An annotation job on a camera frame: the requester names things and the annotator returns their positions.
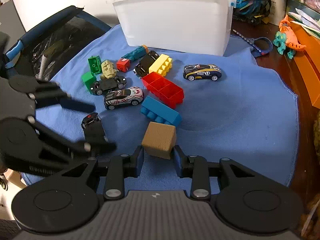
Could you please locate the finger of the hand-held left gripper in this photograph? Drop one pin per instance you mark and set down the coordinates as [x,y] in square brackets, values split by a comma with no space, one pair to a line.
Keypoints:
[75,146]
[75,104]

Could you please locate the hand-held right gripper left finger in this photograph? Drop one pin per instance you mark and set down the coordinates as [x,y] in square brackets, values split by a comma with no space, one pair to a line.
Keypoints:
[140,164]

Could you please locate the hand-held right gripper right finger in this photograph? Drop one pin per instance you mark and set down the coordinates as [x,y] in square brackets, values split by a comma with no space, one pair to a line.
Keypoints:
[178,163]

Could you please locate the black and red toy car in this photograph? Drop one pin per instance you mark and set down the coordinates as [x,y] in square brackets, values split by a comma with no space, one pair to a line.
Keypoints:
[92,127]

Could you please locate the green building block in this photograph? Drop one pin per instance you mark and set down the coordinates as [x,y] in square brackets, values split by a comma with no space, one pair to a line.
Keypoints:
[94,63]
[87,81]

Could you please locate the wooden cube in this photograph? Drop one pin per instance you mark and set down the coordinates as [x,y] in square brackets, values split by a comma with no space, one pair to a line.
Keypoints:
[158,140]

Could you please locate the black toy car chassis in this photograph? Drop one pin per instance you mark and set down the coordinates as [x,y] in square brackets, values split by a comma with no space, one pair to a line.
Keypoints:
[110,83]

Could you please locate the white checkered toy car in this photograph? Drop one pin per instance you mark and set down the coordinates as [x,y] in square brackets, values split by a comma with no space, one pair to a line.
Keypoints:
[122,97]

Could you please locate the beige toy figure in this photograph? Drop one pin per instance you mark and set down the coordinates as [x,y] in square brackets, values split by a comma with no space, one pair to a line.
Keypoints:
[108,68]

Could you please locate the blue building block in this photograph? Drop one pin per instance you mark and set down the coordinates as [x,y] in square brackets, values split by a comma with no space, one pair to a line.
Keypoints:
[160,108]

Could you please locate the small red cube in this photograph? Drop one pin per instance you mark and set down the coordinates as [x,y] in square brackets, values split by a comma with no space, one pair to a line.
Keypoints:
[122,65]

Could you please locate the red building block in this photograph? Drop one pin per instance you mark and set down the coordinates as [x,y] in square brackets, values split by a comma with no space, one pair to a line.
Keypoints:
[162,88]

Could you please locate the teal toy with orange tip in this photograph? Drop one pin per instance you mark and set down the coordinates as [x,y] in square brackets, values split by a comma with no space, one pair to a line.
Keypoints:
[135,53]

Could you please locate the black and silver toy car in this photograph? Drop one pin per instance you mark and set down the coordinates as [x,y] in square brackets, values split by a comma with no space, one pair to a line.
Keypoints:
[144,62]

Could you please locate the yellow building block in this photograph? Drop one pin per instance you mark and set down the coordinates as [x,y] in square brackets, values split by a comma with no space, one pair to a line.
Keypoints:
[160,65]

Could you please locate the navy and yellow toy car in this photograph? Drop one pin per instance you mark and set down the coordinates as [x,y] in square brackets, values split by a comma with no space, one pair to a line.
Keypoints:
[202,73]

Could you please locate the white plastic container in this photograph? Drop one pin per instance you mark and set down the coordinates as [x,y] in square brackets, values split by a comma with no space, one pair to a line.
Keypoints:
[175,22]

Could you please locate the blue cloth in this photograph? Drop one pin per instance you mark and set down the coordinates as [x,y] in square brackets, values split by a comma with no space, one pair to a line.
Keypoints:
[237,105]

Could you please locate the grey twisted rod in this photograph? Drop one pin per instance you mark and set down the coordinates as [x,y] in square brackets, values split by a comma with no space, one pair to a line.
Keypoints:
[242,37]

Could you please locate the orange box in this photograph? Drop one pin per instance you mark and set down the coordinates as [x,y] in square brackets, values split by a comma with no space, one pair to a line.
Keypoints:
[310,62]

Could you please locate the orange and teal dinosaur toy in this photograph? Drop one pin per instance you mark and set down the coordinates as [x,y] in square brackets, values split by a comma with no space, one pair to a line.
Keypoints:
[290,40]

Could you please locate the white carton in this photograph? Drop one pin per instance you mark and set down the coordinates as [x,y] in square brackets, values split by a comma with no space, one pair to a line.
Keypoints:
[277,7]

